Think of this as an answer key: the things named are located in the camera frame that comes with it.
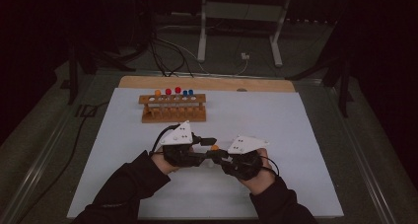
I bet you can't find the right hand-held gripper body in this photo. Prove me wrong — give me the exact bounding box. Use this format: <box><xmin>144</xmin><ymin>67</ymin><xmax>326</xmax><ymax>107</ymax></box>
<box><xmin>221</xmin><ymin>135</ymin><xmax>270</xmax><ymax>182</ymax></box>

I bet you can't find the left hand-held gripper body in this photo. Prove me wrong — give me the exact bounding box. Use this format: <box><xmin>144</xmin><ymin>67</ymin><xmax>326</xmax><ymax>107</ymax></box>
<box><xmin>159</xmin><ymin>119</ymin><xmax>207</xmax><ymax>169</ymax></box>

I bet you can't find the orange capped test tube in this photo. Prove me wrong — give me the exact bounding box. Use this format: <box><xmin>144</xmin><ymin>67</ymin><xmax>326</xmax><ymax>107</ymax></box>
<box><xmin>206</xmin><ymin>144</ymin><xmax>221</xmax><ymax>169</ymax></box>
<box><xmin>154</xmin><ymin>89</ymin><xmax>164</xmax><ymax>114</ymax></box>

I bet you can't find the wooden test tube rack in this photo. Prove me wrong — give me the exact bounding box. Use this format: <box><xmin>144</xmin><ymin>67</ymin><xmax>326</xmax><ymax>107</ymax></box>
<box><xmin>138</xmin><ymin>93</ymin><xmax>207</xmax><ymax>124</ymax></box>

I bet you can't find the blue capped test tube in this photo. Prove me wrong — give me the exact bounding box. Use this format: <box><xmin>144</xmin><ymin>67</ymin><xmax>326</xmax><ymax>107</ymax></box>
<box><xmin>182</xmin><ymin>89</ymin><xmax>190</xmax><ymax>114</ymax></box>
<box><xmin>187</xmin><ymin>89</ymin><xmax>197</xmax><ymax>114</ymax></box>

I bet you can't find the person's right hand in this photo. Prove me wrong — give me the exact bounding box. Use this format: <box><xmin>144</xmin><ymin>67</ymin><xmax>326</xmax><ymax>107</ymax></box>
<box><xmin>241</xmin><ymin>147</ymin><xmax>277</xmax><ymax>196</ymax></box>

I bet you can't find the person's left hand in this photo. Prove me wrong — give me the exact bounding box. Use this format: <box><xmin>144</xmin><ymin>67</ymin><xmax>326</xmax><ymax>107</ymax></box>
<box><xmin>153</xmin><ymin>147</ymin><xmax>180</xmax><ymax>176</ymax></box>

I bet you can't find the white table mat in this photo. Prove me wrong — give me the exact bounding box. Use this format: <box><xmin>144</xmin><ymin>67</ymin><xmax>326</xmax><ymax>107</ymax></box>
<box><xmin>66</xmin><ymin>87</ymin><xmax>345</xmax><ymax>220</ymax></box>

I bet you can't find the white metal stand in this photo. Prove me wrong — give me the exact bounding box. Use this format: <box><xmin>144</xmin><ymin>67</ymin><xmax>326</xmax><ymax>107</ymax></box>
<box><xmin>196</xmin><ymin>0</ymin><xmax>294</xmax><ymax>68</ymax></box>

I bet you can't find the black stand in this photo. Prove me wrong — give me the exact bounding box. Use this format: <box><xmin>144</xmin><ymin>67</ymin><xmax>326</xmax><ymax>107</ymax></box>
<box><xmin>60</xmin><ymin>44</ymin><xmax>136</xmax><ymax>106</ymax></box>
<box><xmin>285</xmin><ymin>57</ymin><xmax>355</xmax><ymax>118</ymax></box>

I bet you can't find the left hand-held gripper black cable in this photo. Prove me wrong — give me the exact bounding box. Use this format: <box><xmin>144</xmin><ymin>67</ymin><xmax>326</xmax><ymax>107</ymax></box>
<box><xmin>149</xmin><ymin>123</ymin><xmax>181</xmax><ymax>157</ymax></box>

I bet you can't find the hand-held gripper black cable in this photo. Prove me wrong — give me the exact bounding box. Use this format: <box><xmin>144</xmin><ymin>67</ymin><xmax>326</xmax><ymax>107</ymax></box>
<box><xmin>149</xmin><ymin>123</ymin><xmax>181</xmax><ymax>157</ymax></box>
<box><xmin>260</xmin><ymin>155</ymin><xmax>281</xmax><ymax>178</ymax></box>

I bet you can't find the right hand-held gripper black cable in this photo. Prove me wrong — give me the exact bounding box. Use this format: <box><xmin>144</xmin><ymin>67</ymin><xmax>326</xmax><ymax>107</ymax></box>
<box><xmin>260</xmin><ymin>155</ymin><xmax>281</xmax><ymax>178</ymax></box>

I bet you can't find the black cable bundle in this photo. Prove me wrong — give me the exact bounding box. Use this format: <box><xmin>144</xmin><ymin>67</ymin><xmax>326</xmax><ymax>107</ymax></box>
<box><xmin>147</xmin><ymin>20</ymin><xmax>195</xmax><ymax>78</ymax></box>

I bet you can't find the white cable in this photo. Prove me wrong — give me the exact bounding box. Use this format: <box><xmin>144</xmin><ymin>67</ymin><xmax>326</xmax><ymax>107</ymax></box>
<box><xmin>231</xmin><ymin>58</ymin><xmax>249</xmax><ymax>77</ymax></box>

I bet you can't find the black floor cable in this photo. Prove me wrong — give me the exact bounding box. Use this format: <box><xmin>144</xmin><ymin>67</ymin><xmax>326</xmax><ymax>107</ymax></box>
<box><xmin>14</xmin><ymin>100</ymin><xmax>111</xmax><ymax>224</ymax></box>

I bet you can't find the aluminium frame rail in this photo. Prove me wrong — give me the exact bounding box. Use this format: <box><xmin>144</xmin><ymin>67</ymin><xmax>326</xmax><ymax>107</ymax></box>
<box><xmin>326</xmin><ymin>85</ymin><xmax>402</xmax><ymax>224</ymax></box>
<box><xmin>0</xmin><ymin>107</ymin><xmax>73</xmax><ymax>224</ymax></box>

